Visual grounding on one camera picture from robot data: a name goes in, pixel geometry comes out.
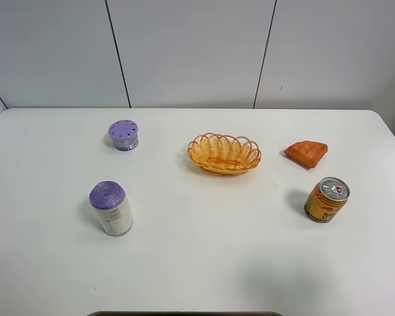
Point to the orange waffle bread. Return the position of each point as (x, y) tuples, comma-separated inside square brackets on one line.
[(306, 153)]

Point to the orange wicker basket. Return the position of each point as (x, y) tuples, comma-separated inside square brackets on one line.
[(224, 154)]

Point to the purple lid air freshener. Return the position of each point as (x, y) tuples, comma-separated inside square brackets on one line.
[(124, 134)]

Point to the purple garbage bag roll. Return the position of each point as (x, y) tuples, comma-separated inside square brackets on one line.
[(109, 199)]

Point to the gold energy drink can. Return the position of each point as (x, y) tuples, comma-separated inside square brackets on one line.
[(328, 196)]

